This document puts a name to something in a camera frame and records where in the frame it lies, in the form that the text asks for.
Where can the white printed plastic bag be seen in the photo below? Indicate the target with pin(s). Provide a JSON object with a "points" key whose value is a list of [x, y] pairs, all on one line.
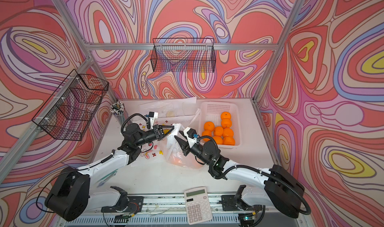
{"points": [[173, 153]]}

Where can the white plastic basket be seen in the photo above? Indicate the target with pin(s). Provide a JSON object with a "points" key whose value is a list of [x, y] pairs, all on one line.
{"points": [[211, 111]]}

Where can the centre orange in basket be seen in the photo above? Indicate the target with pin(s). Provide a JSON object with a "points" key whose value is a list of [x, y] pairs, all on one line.
{"points": [[218, 131]]}

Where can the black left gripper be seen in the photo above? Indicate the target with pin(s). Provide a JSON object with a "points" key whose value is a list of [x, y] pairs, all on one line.
{"points": [[157, 133]]}

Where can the orange behind top orange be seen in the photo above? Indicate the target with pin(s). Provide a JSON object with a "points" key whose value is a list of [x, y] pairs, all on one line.
{"points": [[209, 126]]}

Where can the right rear orange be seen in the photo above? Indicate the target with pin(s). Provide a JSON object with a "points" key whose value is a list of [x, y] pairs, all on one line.
{"points": [[226, 115]]}

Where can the orange in basket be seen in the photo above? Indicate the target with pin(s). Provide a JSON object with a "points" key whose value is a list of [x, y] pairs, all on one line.
{"points": [[218, 131], [206, 133]]}

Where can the metal pen cup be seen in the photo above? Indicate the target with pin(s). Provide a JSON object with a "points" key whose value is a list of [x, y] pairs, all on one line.
{"points": [[119, 111]]}

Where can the lower left orange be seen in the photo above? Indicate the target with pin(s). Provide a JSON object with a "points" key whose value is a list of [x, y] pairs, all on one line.
{"points": [[227, 132]]}

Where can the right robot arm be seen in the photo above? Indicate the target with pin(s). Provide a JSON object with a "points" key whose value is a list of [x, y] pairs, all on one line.
{"points": [[274, 186]]}

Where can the pink desk calculator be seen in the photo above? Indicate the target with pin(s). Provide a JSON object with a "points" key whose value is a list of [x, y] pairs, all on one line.
{"points": [[198, 206]]}

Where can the green pen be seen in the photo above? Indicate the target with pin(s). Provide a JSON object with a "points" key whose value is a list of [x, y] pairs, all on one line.
{"points": [[106, 178]]}

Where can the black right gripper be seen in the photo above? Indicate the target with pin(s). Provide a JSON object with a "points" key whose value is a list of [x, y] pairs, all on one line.
{"points": [[184, 146]]}

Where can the left orange in basket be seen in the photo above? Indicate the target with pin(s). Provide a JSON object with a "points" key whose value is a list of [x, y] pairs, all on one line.
{"points": [[206, 133]]}

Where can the black wire basket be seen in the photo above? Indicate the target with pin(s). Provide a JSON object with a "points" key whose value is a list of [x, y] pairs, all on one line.
{"points": [[69, 111], [176, 54]]}

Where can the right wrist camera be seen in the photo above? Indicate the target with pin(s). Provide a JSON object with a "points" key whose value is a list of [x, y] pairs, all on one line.
{"points": [[191, 136]]}

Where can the black wire basket rear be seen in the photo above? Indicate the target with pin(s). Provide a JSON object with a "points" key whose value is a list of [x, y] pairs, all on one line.
{"points": [[176, 54]]}

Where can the corner orange at left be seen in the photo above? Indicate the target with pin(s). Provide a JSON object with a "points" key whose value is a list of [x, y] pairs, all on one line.
{"points": [[226, 123]]}

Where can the bottom edge orange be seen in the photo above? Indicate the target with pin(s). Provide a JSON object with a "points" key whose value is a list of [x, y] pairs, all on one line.
{"points": [[229, 141]]}

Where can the black wire basket left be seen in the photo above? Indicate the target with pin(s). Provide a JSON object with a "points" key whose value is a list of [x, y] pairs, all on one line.
{"points": [[69, 111]]}

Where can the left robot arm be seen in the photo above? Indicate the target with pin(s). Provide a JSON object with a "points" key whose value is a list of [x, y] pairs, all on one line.
{"points": [[71, 193]]}

